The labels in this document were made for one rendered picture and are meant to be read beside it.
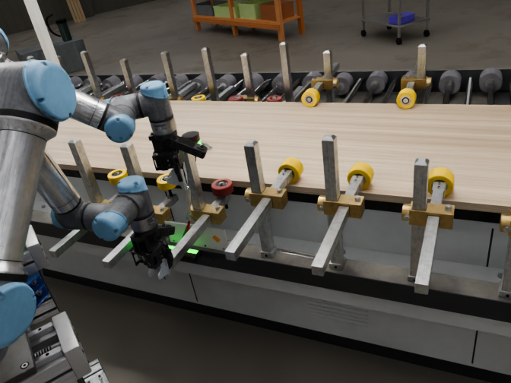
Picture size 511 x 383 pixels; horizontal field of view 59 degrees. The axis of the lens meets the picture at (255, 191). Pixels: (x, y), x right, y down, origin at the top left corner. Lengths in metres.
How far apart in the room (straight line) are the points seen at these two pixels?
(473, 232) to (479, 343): 0.52
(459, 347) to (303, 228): 0.77
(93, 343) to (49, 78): 1.83
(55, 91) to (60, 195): 0.34
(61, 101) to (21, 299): 0.37
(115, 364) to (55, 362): 1.32
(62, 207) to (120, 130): 0.24
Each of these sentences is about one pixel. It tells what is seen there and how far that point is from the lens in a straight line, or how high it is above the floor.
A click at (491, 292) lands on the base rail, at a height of 0.70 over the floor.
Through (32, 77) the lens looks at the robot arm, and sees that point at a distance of 0.94.
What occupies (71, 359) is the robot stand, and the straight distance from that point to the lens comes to 1.13.
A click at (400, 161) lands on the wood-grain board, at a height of 0.90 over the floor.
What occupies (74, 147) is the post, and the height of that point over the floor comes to 1.09.
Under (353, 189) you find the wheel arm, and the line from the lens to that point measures 1.45.
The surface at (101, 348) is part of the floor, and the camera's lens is 2.54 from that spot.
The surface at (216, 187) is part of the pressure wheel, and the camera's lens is 1.68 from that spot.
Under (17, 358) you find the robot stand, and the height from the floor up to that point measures 1.04.
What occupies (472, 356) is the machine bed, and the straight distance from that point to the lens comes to 2.05.
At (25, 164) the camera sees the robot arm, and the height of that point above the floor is 1.40.
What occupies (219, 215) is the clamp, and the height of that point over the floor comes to 0.86.
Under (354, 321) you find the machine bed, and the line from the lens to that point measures 2.04.
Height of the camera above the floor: 1.73
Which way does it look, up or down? 31 degrees down
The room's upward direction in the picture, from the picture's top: 10 degrees counter-clockwise
